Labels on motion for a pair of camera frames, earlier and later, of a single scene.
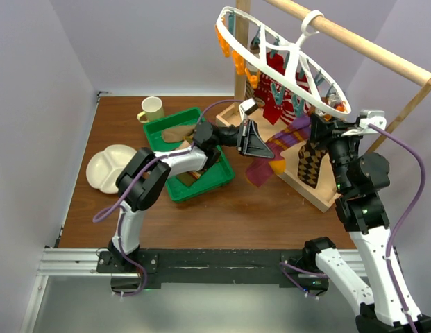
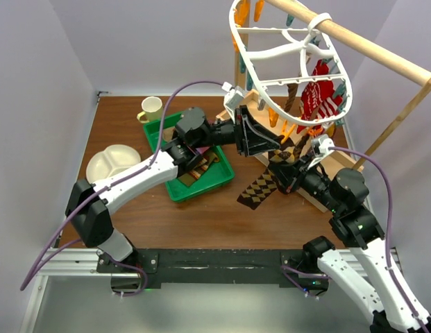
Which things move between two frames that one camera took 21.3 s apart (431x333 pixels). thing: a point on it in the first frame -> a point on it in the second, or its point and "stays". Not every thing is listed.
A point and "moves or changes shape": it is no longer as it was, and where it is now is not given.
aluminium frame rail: (63, 261) stays
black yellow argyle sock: (309, 157) moves or changes shape
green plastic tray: (218, 173) stays
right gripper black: (332, 131) -> (290, 174)
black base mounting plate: (293, 268) stays
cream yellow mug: (153, 109) stays
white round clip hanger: (293, 50) -> (314, 20)
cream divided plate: (104, 166) stays
